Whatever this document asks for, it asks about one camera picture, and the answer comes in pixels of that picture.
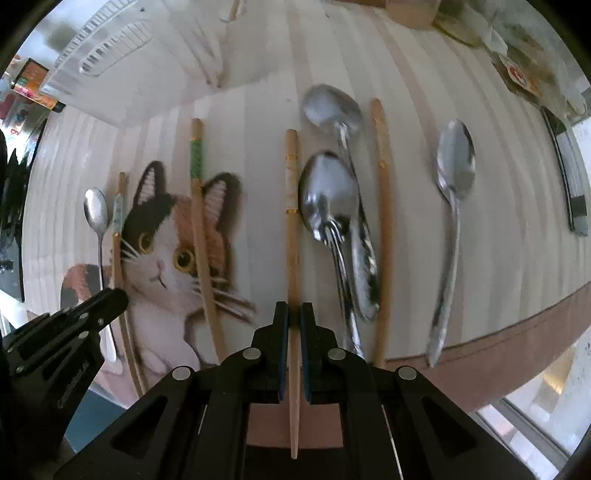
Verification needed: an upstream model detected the pale green banded wooden chopstick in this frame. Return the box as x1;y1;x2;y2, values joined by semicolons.
112;172;149;397

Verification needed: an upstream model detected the plain wooden chopstick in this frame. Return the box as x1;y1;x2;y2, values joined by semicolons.
369;98;394;368

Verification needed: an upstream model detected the cat print striped mat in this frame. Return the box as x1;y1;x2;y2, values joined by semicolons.
21;0;591;450

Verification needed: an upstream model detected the dark flat panel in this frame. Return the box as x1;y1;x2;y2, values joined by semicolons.
542;106;591;237

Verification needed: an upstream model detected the packet with red logo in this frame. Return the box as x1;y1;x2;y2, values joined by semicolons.
492;53;544;99

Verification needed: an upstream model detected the orange printed packet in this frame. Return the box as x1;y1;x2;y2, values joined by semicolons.
11;58;66;113

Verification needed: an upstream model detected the small metal spoon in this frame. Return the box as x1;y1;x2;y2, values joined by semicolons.
83;187;110;296

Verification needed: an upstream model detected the large metal spoon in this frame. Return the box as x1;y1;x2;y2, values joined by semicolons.
298;151;366;365
425;119;476;368
301;84;381;322

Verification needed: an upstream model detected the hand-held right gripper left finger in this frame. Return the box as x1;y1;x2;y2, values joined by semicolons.
53;301;290;480

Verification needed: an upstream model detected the clear plastic tray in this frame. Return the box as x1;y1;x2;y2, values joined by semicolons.
41;0;296;129

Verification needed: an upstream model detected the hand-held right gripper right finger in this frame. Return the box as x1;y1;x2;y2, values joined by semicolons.
300;302;539;480

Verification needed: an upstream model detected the gold banded wooden chopstick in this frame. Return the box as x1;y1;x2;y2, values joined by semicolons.
284;129;302;460

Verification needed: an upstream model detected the black gas stove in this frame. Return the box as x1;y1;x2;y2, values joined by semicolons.
0;134;28;302

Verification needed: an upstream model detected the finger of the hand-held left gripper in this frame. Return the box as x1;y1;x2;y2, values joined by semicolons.
28;288;129;343

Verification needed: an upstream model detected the cardboard box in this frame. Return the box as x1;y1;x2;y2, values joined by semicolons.
385;0;442;31

